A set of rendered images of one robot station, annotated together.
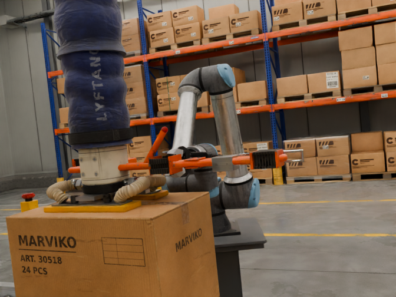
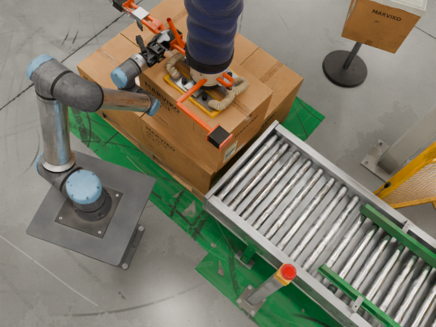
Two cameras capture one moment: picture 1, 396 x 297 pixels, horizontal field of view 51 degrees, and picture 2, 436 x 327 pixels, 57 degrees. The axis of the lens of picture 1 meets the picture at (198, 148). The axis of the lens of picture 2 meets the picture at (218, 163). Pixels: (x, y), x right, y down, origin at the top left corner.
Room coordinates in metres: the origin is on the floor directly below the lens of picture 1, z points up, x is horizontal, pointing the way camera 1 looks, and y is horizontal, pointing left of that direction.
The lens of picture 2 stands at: (2.73, 0.62, 2.77)
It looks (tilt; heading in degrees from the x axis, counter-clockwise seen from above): 64 degrees down; 187
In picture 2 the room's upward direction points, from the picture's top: 11 degrees clockwise
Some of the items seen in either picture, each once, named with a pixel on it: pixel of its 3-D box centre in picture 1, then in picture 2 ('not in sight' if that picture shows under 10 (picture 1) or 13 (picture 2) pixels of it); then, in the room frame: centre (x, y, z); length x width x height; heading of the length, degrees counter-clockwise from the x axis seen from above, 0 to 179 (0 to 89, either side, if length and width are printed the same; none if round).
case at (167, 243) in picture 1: (116, 258); (203, 101); (1.48, 0.33, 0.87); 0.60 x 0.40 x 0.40; 64
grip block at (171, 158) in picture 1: (165, 164); (170, 37); (1.39, 0.11, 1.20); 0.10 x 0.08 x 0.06; 155
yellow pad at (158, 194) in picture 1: (123, 191); (194, 90); (1.59, 0.30, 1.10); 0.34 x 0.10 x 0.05; 65
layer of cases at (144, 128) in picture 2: not in sight; (191, 89); (1.06, 0.14, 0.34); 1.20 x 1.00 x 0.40; 66
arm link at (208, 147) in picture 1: (203, 155); (125, 73); (1.67, -0.02, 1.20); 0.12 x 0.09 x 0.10; 156
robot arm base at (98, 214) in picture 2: (212, 220); (91, 200); (2.20, -0.04, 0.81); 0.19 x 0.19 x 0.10
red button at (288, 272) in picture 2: (28, 197); (287, 272); (2.30, 0.96, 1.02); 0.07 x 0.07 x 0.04
